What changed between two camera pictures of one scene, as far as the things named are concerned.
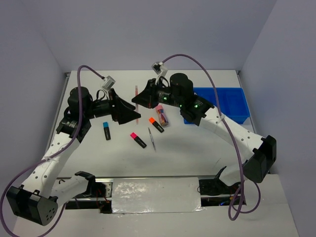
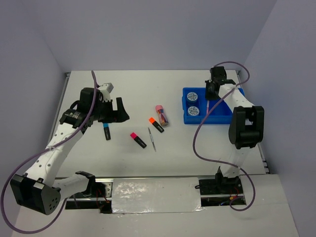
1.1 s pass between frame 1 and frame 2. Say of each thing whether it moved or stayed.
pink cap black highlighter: stayed
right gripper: moved
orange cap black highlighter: stayed
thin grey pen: stayed
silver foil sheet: stayed
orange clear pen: moved
